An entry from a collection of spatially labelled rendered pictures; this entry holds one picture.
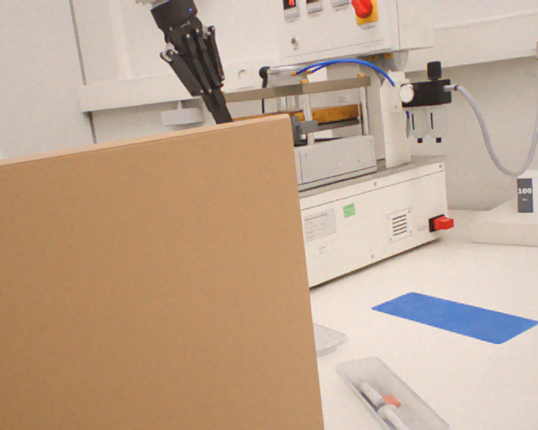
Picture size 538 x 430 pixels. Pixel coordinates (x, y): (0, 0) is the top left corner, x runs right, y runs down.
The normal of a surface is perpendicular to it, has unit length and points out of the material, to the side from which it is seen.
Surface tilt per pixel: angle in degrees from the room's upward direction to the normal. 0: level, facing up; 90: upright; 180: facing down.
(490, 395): 0
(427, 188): 90
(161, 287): 90
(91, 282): 90
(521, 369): 0
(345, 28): 90
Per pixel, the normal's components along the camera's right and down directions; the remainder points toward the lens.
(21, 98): 0.76, 0.04
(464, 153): -0.63, 0.22
